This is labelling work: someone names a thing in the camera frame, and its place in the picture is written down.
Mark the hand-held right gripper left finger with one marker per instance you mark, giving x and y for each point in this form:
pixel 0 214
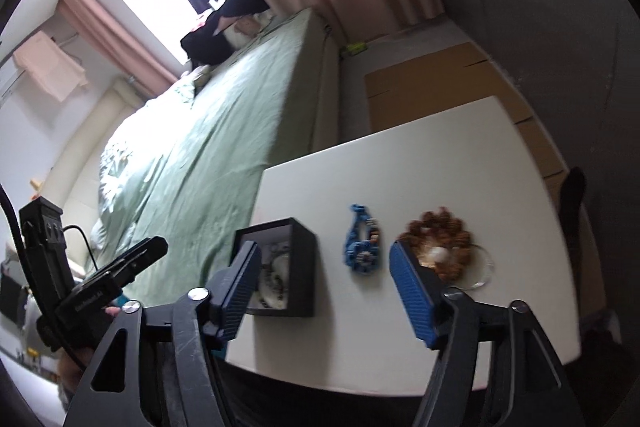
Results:
pixel 239 292

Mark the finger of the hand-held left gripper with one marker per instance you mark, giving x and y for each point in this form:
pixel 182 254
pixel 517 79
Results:
pixel 142 254

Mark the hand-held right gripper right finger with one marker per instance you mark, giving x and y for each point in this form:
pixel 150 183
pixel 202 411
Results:
pixel 411 294

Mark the black square jewelry box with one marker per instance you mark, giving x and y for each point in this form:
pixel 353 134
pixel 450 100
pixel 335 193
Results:
pixel 302 277

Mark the person's left forearm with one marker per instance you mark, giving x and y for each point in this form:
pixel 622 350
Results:
pixel 71 374

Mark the clear thin bangle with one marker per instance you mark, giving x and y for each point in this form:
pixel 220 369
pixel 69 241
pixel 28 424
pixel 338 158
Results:
pixel 486 274

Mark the bed with green sheet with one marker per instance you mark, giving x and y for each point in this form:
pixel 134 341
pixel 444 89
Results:
pixel 210 142

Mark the cream padded headboard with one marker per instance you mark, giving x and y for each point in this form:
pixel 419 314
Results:
pixel 95 132

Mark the black chair back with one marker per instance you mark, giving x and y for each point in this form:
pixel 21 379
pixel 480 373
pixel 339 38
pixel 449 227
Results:
pixel 572 202

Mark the small white pillow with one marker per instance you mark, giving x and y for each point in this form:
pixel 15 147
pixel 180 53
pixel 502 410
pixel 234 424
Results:
pixel 201 75

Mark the hanging pink shirt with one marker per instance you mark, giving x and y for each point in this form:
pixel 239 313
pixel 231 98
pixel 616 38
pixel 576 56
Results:
pixel 50 64

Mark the flattened cardboard sheet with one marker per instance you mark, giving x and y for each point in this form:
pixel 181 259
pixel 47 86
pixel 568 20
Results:
pixel 430 82
pixel 542 147

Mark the pile of dark clothes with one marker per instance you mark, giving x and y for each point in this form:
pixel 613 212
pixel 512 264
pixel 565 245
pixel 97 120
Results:
pixel 220 27

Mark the small green packet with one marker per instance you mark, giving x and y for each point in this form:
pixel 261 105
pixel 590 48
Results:
pixel 354 49

